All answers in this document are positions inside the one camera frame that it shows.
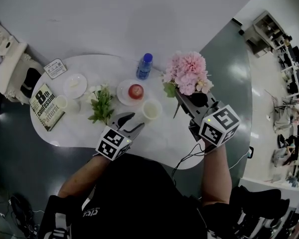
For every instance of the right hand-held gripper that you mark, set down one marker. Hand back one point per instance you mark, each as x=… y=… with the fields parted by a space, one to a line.
x=219 y=126

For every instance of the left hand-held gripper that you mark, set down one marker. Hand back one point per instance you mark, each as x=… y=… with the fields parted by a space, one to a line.
x=109 y=143

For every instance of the tall white ribbed vase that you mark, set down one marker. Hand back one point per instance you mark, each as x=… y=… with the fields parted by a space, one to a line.
x=152 y=109

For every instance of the white flowers with green leaves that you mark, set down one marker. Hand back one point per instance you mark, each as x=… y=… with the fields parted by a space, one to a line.
x=102 y=103

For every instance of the pink flowers bunch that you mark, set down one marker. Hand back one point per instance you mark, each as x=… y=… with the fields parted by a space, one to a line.
x=189 y=71

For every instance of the small white cup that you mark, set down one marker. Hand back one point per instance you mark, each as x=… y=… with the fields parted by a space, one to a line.
x=67 y=103

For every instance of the person's left forearm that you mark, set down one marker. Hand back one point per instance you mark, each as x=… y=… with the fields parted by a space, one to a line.
x=82 y=175

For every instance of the person's right forearm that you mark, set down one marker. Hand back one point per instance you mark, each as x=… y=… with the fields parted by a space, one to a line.
x=216 y=175

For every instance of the white plate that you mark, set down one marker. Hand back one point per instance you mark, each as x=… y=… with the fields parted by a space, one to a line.
x=81 y=91
x=122 y=96

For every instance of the white curved table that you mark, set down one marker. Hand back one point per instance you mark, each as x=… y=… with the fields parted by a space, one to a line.
x=159 y=138

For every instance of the red apple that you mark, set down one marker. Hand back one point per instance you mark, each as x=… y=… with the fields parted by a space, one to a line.
x=136 y=91

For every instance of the blue-capped water bottle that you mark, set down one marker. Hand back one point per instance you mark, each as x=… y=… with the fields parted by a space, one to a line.
x=144 y=66

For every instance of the black device on floor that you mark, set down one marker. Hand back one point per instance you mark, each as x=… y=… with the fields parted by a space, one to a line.
x=251 y=152

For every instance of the person's black shirt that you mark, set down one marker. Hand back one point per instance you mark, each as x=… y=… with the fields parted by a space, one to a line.
x=139 y=203

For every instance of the beige paperback book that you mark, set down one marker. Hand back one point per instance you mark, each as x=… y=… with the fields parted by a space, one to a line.
x=46 y=108

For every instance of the small white sign card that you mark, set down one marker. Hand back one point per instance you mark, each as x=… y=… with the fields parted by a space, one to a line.
x=55 y=68

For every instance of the open white shelf unit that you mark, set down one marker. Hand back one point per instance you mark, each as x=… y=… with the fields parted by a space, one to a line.
x=266 y=31

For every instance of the black cloth heap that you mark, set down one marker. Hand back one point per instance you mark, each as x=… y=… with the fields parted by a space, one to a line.
x=254 y=200

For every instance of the white ornate dressing table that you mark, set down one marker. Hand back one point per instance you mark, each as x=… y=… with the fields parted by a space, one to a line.
x=10 y=66

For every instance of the white shoe rack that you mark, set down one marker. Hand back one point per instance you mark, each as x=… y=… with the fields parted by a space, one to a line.
x=271 y=228

